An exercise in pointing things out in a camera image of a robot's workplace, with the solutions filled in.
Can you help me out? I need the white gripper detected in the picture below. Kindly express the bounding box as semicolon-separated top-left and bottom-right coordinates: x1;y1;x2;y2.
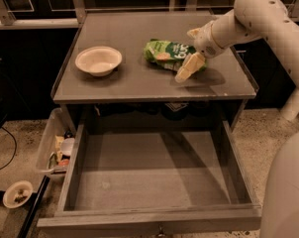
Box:
175;20;225;83

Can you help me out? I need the green rice chip bag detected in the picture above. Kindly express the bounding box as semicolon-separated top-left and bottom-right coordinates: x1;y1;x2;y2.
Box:
143;39;196;71

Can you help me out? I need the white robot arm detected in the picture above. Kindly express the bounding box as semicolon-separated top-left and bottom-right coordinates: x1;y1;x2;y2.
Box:
175;0;299;238

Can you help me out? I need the grey open top drawer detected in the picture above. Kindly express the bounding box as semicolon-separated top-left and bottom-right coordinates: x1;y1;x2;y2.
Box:
38;121;261;238

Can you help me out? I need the grey wooden cabinet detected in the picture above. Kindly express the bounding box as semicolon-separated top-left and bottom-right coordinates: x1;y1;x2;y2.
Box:
50;11;259;134

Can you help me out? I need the white paper bowl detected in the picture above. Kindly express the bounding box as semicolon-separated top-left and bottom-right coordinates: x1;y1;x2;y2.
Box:
75;47;122;77

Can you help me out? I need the white round lid in bin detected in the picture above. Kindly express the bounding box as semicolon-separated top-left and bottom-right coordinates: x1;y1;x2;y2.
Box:
60;138;75;157

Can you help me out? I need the clear plastic storage bin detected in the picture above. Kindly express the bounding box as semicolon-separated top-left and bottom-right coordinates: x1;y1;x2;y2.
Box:
36;108;75;179

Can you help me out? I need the black bar on floor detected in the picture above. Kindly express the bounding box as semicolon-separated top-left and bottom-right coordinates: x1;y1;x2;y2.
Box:
17;176;50;238

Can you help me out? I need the metal railing frame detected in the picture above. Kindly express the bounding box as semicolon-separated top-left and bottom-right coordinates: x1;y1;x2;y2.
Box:
0;0;299;31

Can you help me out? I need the black floor cable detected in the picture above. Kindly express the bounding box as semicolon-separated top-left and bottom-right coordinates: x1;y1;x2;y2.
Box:
0;122;18;176

